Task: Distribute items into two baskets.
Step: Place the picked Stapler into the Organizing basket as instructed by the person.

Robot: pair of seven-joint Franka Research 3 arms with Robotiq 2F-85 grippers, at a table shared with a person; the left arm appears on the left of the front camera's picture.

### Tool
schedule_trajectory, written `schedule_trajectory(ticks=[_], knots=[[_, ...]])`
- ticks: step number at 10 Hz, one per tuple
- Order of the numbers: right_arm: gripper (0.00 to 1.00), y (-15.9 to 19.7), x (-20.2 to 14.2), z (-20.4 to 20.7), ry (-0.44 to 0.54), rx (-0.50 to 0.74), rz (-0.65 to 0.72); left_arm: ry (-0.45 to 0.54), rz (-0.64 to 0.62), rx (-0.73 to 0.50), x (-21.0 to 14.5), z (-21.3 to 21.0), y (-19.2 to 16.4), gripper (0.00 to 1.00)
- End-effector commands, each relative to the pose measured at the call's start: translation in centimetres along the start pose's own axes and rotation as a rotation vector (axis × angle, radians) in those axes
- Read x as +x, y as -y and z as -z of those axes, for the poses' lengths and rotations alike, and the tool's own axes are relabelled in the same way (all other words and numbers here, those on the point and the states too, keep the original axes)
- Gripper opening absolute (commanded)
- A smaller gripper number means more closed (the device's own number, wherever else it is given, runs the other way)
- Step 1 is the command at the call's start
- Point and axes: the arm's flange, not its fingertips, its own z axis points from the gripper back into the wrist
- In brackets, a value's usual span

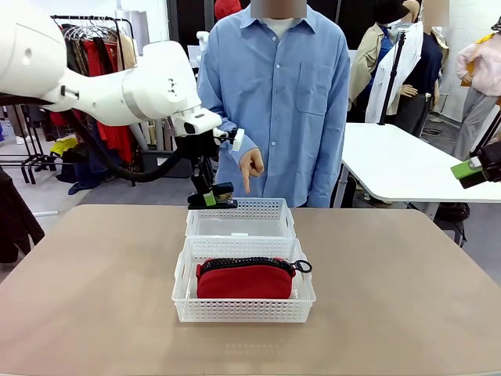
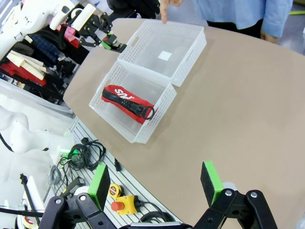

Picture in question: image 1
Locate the mannequin in white coat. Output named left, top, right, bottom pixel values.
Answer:
left=366, top=0, right=445, bottom=138

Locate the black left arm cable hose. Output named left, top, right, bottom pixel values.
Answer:
left=68, top=109, right=187, bottom=183

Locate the mannequin in pink hoodie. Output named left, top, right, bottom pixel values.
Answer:
left=456, top=33, right=501, bottom=161

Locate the grey jacket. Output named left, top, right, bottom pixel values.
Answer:
left=62, top=23, right=92, bottom=76

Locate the beige shirt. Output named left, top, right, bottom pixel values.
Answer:
left=115, top=33, right=139, bottom=71

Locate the black tripod pole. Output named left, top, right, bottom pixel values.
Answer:
left=378, top=31, right=408, bottom=126

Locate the black equipment under table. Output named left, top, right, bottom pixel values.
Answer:
left=434, top=203, right=470, bottom=248

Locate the mannequin in beige coat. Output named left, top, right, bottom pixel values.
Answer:
left=349, top=0, right=410, bottom=118

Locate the black coat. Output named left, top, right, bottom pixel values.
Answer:
left=0, top=164, right=46, bottom=264

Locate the dark blue denim garment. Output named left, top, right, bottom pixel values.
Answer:
left=68, top=132, right=130, bottom=197

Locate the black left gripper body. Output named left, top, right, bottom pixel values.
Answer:
left=175, top=131, right=220, bottom=179

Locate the person in blue shirt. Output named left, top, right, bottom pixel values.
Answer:
left=196, top=0, right=351, bottom=208

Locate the black clothes rack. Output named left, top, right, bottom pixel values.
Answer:
left=0, top=14, right=136, bottom=187

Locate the yellow item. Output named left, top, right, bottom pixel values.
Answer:
left=50, top=136, right=79, bottom=156

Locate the grey storage bin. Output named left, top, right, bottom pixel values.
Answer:
left=140, top=150, right=193, bottom=179

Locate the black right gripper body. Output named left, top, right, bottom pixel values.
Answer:
left=479, top=140, right=501, bottom=183

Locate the red jacket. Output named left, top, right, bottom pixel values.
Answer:
left=49, top=109, right=83, bottom=127

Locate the person's left forearm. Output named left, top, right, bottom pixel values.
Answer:
left=312, top=117, right=351, bottom=207

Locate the black stapler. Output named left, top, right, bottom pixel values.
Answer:
left=186, top=181, right=239, bottom=210

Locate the person's right hand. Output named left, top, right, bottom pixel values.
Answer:
left=239, top=147, right=265, bottom=195

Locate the white table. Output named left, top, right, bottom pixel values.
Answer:
left=340, top=122, right=501, bottom=208

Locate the white hanging panel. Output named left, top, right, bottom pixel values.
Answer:
left=131, top=10, right=150, bottom=44

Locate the white perforated plastic basket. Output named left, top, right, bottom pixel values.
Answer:
left=171, top=236, right=317, bottom=324
left=185, top=197, right=297, bottom=239

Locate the red zipper pouch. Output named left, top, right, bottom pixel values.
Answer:
left=195, top=256, right=313, bottom=301

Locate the person's right forearm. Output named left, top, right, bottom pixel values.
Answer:
left=197, top=89, right=258, bottom=166

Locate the red dress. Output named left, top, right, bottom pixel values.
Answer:
left=84, top=38, right=138, bottom=164

